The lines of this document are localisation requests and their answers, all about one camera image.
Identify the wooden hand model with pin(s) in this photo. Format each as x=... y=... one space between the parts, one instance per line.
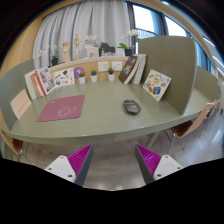
x=66 y=50

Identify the colourful sticker card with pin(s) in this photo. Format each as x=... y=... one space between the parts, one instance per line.
x=156 y=85

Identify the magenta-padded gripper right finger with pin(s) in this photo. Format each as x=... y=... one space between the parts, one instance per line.
x=165 y=165

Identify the white sheet with pictures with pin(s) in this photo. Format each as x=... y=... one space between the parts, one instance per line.
x=64 y=77

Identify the white wall socket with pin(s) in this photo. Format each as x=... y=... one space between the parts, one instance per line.
x=103 y=66
x=116 y=65

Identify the light grey curtain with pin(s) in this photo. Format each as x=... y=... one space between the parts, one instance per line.
x=83 y=23

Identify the beige booklet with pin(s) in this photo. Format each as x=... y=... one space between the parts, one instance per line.
x=20 y=104

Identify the green desk divider panel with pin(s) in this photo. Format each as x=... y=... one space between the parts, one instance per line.
x=206 y=83
x=11 y=80
x=170 y=60

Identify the wooden artist mannequin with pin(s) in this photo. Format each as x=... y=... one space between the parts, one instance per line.
x=77 y=45

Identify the window with dark frame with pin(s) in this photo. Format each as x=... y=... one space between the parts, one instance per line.
x=146 y=20

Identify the dark grey computer mouse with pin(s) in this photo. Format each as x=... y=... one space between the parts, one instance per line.
x=132 y=106

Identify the orange seat chair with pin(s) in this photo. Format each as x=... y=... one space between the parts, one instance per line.
x=15 y=145
x=183 y=128

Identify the light wood back shelf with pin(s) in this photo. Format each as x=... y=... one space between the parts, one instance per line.
x=88 y=65

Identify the pink horse figurine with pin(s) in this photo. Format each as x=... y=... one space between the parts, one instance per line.
x=91 y=51

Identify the dark pink mouse pad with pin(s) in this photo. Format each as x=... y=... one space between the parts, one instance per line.
x=61 y=108

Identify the orange book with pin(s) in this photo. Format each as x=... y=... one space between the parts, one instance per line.
x=36 y=85

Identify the black horse figurine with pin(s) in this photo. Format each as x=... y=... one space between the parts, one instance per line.
x=107 y=48

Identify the purple round sign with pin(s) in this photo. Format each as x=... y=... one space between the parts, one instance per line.
x=79 y=70

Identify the red and white picture book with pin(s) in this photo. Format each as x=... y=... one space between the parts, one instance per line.
x=46 y=80

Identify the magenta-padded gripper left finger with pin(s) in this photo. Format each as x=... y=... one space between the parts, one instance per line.
x=63 y=166

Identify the dark brown book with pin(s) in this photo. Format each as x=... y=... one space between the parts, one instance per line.
x=127 y=69

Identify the small plant in white pot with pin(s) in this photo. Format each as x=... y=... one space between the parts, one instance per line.
x=111 y=76
x=94 y=78
x=81 y=80

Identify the white thick book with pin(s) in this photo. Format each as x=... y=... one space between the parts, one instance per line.
x=29 y=85

